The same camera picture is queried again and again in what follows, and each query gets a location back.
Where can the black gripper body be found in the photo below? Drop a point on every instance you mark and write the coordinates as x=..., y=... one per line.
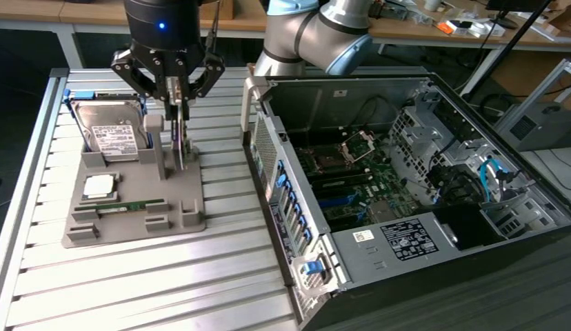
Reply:
x=166, y=20

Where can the graphics card with metal bracket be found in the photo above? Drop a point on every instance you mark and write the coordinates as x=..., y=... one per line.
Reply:
x=180, y=145

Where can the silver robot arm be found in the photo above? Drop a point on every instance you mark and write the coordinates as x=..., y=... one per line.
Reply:
x=312, y=34

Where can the long wooden desk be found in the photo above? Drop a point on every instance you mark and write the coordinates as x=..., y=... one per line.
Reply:
x=37, y=13

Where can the silver CPU chip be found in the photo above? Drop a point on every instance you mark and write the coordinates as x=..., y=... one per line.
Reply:
x=99, y=186

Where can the CPU socket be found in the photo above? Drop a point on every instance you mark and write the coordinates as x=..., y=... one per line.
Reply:
x=328, y=160

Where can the metal socket cover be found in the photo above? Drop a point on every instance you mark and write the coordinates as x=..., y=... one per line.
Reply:
x=364, y=136

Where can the green RAM stick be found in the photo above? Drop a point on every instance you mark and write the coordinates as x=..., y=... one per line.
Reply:
x=343, y=182
x=124, y=207

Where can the grey parts rack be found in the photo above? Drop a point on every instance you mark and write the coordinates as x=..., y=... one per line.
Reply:
x=128, y=224

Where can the blue expansion slot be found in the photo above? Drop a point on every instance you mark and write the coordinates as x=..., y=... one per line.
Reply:
x=334, y=201

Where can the perforated metal drive cage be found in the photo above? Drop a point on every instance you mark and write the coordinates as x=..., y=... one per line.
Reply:
x=419, y=138

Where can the green motherboard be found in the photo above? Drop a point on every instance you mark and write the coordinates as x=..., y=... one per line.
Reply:
x=387, y=186

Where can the white cup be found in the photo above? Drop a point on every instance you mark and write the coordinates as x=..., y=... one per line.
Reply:
x=434, y=4

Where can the small orange box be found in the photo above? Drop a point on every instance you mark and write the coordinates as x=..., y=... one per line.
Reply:
x=447, y=27

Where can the blue case latch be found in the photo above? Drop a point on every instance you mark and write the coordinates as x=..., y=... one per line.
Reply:
x=311, y=268

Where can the white tape roll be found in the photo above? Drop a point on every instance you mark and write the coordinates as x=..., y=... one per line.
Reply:
x=486, y=30

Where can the grey power supply unit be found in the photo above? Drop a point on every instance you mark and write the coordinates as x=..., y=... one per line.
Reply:
x=359, y=255

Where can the black slanted pole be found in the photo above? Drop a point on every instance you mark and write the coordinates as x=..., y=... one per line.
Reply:
x=506, y=48

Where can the black monitor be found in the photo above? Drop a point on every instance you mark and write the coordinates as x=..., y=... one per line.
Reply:
x=515, y=3

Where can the cluttered wooden desk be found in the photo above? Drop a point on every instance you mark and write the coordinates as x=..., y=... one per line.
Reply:
x=534, y=41

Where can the grey computer tower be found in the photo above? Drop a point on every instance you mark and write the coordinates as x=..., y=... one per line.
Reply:
x=543, y=127

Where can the metal disk bay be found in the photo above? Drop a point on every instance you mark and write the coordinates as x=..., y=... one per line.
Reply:
x=520, y=213

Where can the open black PC case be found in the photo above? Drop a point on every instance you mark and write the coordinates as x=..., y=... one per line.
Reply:
x=496, y=293

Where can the hard disk with blue bracket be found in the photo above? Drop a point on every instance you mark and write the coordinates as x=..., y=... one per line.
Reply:
x=111, y=124

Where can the aluminium profile frame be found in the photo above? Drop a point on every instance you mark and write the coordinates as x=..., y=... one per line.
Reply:
x=542, y=86

